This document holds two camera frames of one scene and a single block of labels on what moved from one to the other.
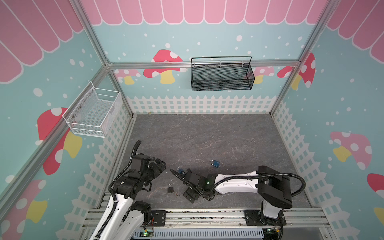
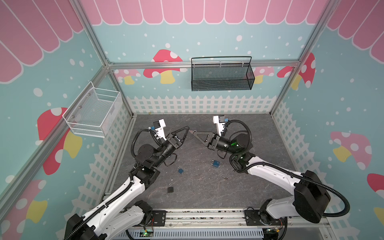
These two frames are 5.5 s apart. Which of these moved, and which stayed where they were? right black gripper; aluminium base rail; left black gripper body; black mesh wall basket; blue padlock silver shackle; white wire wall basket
Moved: left black gripper body; right black gripper
Stayed: black mesh wall basket; blue padlock silver shackle; white wire wall basket; aluminium base rail
